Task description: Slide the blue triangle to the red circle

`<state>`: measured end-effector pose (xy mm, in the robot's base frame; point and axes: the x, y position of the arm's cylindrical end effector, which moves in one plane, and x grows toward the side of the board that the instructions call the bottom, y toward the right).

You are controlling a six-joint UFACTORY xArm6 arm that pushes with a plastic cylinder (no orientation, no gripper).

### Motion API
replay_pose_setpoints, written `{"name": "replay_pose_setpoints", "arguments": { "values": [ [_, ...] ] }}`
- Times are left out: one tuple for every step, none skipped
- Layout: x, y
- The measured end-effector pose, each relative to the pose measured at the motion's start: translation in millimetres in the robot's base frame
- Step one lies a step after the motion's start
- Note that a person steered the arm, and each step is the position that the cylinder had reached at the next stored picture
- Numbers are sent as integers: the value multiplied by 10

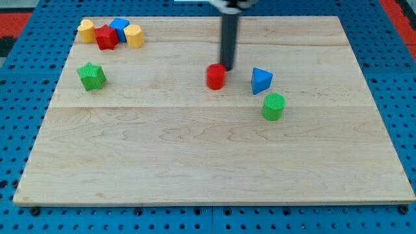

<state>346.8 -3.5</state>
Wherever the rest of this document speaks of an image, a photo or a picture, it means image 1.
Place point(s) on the blue triangle block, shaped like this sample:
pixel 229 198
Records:
pixel 260 81

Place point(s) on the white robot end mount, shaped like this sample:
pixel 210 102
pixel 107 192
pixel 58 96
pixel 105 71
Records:
pixel 232 6

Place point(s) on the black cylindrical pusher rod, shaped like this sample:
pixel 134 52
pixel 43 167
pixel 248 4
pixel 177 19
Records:
pixel 228 39

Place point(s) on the red cylinder block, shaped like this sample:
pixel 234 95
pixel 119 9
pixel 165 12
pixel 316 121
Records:
pixel 215 74

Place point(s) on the yellow hexagon block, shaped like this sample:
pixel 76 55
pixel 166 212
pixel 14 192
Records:
pixel 134 36

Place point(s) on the light wooden board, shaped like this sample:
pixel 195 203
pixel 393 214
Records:
pixel 156 135

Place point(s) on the green star block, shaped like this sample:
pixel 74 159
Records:
pixel 91 76

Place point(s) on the blue cube block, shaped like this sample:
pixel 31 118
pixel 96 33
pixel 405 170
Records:
pixel 119 24

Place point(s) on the red star block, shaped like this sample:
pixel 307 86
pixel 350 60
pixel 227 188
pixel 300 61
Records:
pixel 106 37

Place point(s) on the green cylinder block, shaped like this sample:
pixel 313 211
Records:
pixel 273 106

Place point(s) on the yellow heart block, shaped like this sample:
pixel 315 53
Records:
pixel 86 31

